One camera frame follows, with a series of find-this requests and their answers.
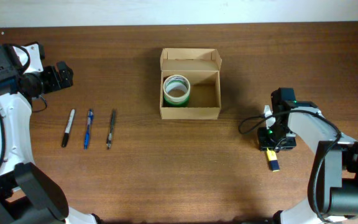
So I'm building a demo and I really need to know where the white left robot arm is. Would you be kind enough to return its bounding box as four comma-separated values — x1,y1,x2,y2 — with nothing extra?
0,42,102,224

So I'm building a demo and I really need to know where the blue pen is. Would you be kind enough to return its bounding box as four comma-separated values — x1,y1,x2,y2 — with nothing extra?
84,109,94,150

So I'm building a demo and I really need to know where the green tape roll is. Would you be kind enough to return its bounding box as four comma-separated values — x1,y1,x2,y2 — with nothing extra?
162,77,191,108

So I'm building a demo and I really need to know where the open cardboard box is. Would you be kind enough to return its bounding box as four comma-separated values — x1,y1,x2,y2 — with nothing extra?
160,48,222,119

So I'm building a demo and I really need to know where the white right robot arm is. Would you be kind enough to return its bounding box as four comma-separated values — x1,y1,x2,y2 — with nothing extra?
257,88,358,223

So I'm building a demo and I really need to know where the white tape roll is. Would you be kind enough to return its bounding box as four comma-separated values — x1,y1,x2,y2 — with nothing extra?
162,74,191,105

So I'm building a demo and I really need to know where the black pen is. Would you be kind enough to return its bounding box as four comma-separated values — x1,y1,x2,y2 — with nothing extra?
106,109,116,150

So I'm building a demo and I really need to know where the black white marker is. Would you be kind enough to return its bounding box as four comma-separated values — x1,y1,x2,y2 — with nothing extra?
61,109,75,148

